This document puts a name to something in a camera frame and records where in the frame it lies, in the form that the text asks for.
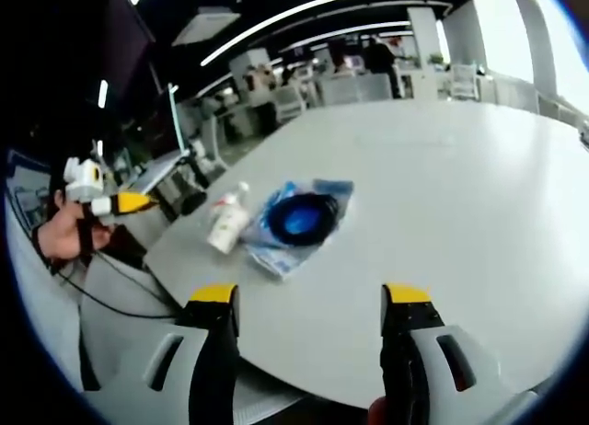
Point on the white office chair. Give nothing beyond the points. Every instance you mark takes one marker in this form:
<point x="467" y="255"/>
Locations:
<point x="290" y="100"/>

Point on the white table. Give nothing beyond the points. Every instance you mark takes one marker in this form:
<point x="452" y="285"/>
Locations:
<point x="414" y="190"/>

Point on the person's left hand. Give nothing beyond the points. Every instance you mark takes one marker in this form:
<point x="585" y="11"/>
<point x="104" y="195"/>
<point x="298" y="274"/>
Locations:
<point x="69" y="236"/>

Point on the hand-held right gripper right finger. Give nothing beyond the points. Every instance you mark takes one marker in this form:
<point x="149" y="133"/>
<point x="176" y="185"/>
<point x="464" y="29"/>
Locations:
<point x="414" y="351"/>

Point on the white plastic bottle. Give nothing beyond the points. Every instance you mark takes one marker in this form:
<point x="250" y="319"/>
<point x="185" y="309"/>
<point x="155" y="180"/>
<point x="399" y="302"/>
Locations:
<point x="227" y="222"/>

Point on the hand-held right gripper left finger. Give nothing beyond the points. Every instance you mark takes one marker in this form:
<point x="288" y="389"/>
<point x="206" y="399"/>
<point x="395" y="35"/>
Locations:
<point x="202" y="351"/>

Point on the person's right hand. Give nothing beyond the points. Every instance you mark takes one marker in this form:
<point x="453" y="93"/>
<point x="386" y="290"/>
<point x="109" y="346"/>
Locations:
<point x="378" y="411"/>

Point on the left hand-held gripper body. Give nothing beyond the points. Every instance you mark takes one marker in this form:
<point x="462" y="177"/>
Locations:
<point x="85" y="186"/>

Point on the white desk with teal post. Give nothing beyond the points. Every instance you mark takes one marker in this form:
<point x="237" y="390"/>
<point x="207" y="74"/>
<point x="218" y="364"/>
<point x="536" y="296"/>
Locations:
<point x="170" y="163"/>

